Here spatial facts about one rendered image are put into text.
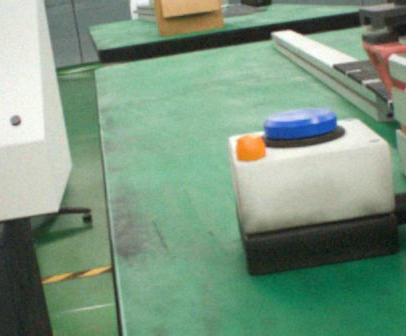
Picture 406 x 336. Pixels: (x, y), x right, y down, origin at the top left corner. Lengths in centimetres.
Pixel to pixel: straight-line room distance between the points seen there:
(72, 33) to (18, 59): 1080
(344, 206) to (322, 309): 7
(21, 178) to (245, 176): 25
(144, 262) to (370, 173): 14
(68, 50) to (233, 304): 1111
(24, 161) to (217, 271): 22
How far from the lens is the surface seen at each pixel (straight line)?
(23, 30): 70
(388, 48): 61
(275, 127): 44
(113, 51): 254
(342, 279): 42
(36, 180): 63
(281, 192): 42
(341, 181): 42
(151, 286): 44
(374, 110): 81
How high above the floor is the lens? 93
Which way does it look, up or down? 12 degrees down
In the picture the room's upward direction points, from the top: 8 degrees counter-clockwise
